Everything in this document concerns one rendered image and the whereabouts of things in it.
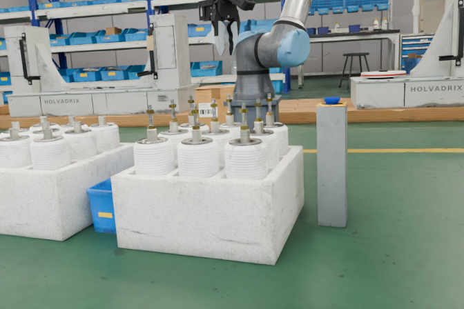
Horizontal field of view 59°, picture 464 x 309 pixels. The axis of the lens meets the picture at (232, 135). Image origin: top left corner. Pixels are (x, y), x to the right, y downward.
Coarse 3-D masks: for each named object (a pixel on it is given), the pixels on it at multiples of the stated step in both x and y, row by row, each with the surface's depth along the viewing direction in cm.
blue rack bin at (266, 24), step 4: (252, 20) 556; (256, 20) 583; (260, 20) 582; (264, 20) 581; (268, 20) 580; (272, 20) 579; (276, 20) 578; (252, 24) 553; (256, 24) 584; (260, 24) 536; (264, 24) 535; (268, 24) 534; (272, 24) 533; (252, 28) 540; (256, 28) 539; (260, 28) 538; (264, 28) 537; (268, 28) 536
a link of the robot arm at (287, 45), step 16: (288, 0) 135; (304, 0) 134; (288, 16) 133; (304, 16) 134; (272, 32) 133; (288, 32) 129; (304, 32) 130; (272, 48) 131; (288, 48) 127; (304, 48) 132; (272, 64) 134; (288, 64) 131
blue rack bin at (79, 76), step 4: (80, 68) 626; (100, 68) 612; (76, 72) 603; (80, 72) 601; (84, 72) 600; (88, 72) 599; (92, 72) 598; (96, 72) 603; (100, 72) 614; (76, 76) 605; (80, 76) 603; (84, 76) 602; (88, 76) 601; (92, 76) 600; (96, 76) 603; (100, 76) 614; (76, 80) 607; (80, 80) 605; (84, 80) 604; (88, 80) 603; (92, 80) 601; (96, 80) 603; (100, 80) 616
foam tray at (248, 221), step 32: (288, 160) 104; (128, 192) 96; (160, 192) 93; (192, 192) 91; (224, 192) 88; (256, 192) 86; (288, 192) 100; (128, 224) 98; (160, 224) 95; (192, 224) 92; (224, 224) 89; (256, 224) 87; (288, 224) 101; (224, 256) 91; (256, 256) 88
